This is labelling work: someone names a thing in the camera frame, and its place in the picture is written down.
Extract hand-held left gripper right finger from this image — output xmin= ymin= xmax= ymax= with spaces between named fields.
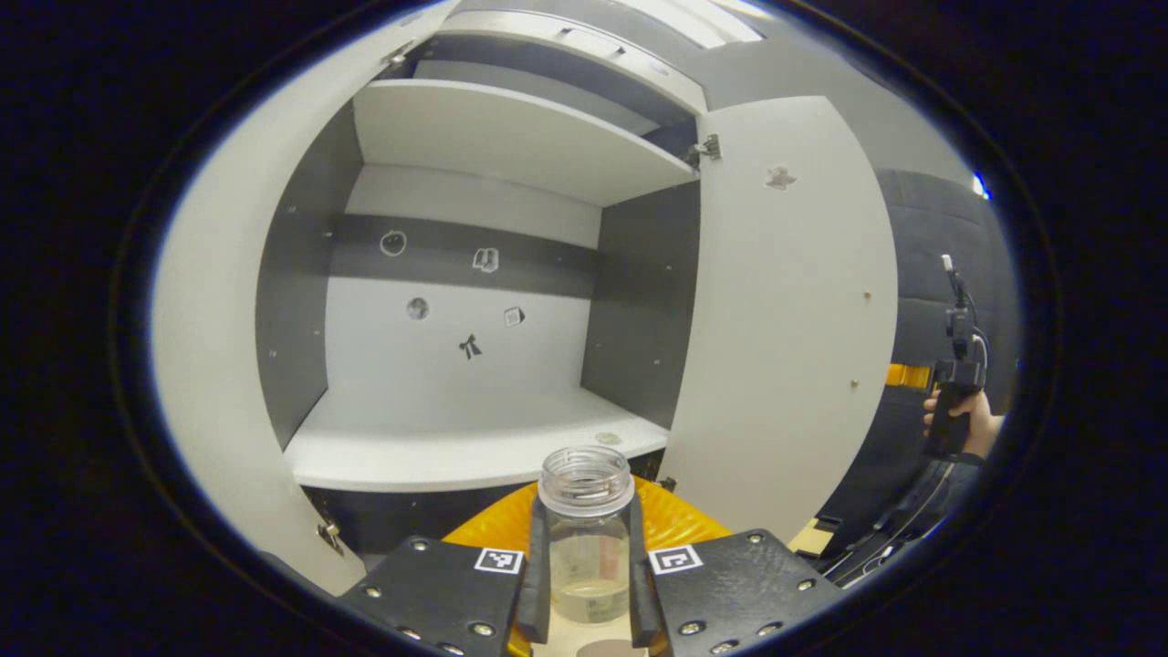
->
xmin=630 ymin=476 xmax=842 ymax=657

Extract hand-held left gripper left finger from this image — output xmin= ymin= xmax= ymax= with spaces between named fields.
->
xmin=338 ymin=482 xmax=552 ymax=657

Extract white cabinet door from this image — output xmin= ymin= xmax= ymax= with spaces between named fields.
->
xmin=657 ymin=96 xmax=901 ymax=546
xmin=151 ymin=0 xmax=457 ymax=596

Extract clear glass bottle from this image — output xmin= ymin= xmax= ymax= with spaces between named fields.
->
xmin=529 ymin=445 xmax=640 ymax=629

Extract white cabinet drawer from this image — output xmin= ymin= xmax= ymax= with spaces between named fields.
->
xmin=436 ymin=9 xmax=711 ymax=115

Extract white and grey cabinet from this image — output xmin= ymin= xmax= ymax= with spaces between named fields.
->
xmin=255 ymin=7 xmax=724 ymax=559

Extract large ceiling light panel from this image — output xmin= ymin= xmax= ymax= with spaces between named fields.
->
xmin=620 ymin=0 xmax=766 ymax=48

